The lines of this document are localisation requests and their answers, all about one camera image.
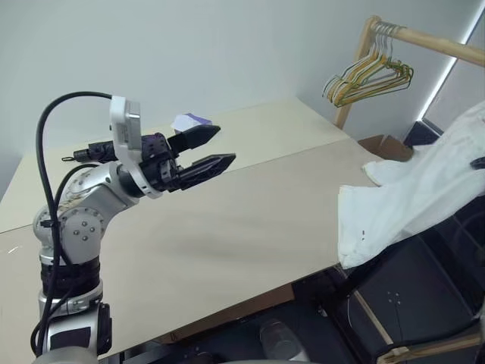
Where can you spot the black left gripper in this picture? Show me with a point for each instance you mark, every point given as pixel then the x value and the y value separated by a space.
pixel 164 174

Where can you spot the white shorts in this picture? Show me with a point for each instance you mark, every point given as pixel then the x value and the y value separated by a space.
pixel 417 189

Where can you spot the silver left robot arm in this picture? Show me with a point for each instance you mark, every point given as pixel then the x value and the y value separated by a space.
pixel 83 227

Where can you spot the purple white tissue box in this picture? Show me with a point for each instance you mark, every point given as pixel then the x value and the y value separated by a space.
pixel 185 122

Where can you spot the brown cardboard box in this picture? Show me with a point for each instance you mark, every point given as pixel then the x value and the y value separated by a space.
pixel 390 148

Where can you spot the black folded umbrella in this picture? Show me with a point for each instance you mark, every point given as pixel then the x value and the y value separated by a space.
pixel 94 151

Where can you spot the wooden clothes rack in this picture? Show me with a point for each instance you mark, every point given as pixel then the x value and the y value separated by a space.
pixel 428 39

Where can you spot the black cabinet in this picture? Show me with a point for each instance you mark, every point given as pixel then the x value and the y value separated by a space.
pixel 417 295

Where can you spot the bunch of hangers on rack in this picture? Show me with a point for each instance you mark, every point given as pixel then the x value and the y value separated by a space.
pixel 354 74

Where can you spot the grey rounded shape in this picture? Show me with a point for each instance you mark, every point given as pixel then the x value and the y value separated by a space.
pixel 278 337

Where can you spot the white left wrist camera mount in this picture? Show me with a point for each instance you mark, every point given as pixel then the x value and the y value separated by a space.
pixel 123 132

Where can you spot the wooden floor frame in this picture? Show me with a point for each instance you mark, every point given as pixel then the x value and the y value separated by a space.
pixel 379 330

